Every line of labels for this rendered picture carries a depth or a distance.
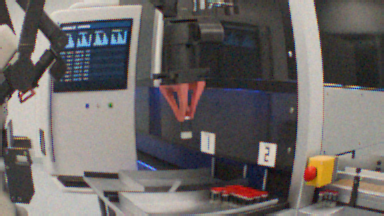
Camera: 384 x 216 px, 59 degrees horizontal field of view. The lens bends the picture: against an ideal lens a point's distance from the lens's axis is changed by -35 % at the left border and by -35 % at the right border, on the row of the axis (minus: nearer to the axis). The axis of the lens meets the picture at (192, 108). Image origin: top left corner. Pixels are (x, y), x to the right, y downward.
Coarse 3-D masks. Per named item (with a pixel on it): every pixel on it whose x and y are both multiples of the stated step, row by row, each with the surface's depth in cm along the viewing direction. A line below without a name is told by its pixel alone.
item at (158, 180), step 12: (204, 168) 168; (120, 180) 153; (132, 180) 140; (144, 180) 157; (156, 180) 159; (168, 180) 160; (180, 180) 161; (192, 180) 161; (204, 180) 161; (216, 180) 161; (240, 180) 144
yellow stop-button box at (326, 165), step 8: (312, 160) 101; (320, 160) 98; (328, 160) 98; (336, 160) 99; (320, 168) 98; (328, 168) 98; (336, 168) 100; (320, 176) 97; (328, 176) 98; (312, 184) 100; (320, 184) 97
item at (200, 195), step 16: (128, 192) 120; (160, 192) 124; (176, 192) 126; (192, 192) 128; (208, 192) 130; (128, 208) 112; (144, 208) 116; (160, 208) 117; (176, 208) 118; (192, 208) 119; (208, 208) 119; (224, 208) 118; (240, 208) 105; (256, 208) 107
